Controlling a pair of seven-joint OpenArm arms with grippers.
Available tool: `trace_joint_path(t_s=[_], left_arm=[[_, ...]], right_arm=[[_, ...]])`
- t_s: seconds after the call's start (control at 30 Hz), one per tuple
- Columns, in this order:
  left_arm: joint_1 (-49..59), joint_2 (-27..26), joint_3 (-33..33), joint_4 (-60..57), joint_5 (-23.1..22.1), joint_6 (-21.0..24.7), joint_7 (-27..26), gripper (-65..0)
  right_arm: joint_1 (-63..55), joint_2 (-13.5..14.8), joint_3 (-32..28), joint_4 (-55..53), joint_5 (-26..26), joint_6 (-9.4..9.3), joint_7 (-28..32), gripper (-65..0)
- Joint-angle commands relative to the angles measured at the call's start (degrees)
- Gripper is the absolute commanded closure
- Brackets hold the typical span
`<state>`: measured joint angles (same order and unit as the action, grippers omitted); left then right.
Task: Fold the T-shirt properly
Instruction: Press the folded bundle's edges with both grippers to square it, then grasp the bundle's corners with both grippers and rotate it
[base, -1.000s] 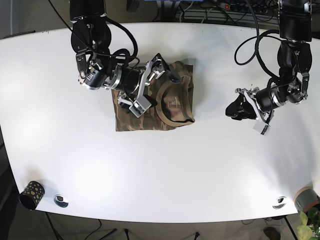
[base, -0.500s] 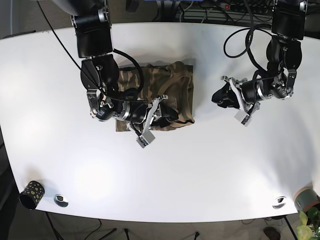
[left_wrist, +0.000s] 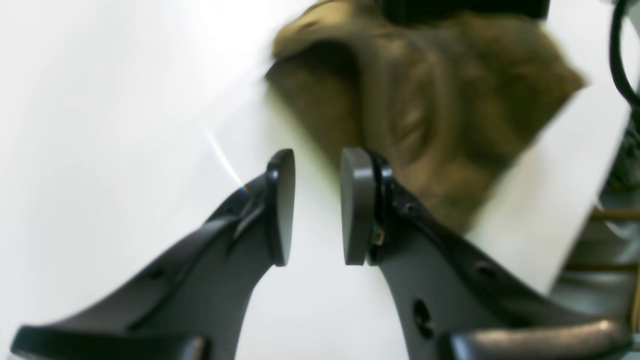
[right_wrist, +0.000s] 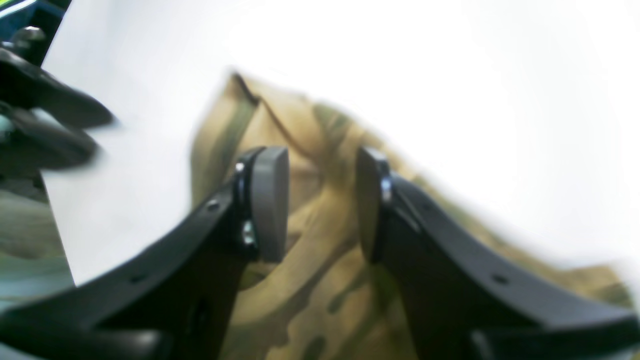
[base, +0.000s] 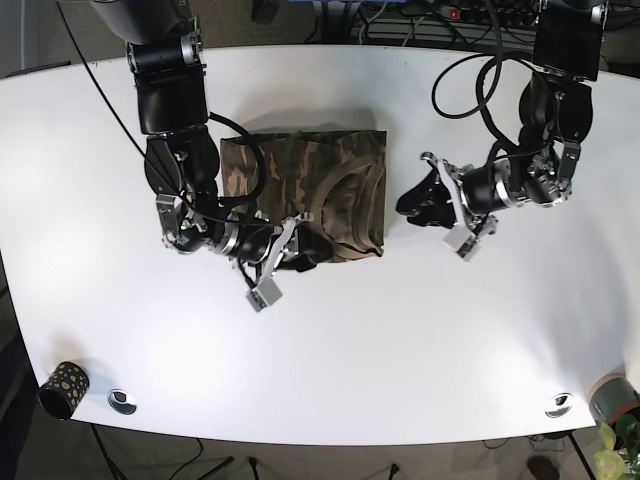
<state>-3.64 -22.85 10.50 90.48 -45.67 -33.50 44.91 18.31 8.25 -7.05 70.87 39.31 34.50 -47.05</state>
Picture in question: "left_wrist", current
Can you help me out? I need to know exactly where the camouflage pattern T-shirt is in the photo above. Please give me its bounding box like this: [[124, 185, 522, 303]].
[[266, 0, 585, 235]]

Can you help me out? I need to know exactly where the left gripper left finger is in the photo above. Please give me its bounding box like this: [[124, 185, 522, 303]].
[[10, 149, 296, 360]]

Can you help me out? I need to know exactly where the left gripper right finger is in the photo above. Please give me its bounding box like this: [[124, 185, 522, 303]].
[[340, 148, 633, 360]]

